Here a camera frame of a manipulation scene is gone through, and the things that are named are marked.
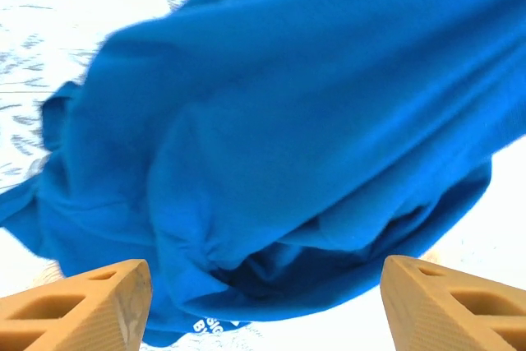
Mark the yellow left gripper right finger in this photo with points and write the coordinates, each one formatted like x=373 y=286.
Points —
x=444 y=318

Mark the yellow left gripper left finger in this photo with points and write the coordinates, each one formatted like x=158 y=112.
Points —
x=82 y=318

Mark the blue t-shirt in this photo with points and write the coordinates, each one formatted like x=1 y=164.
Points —
x=287 y=121

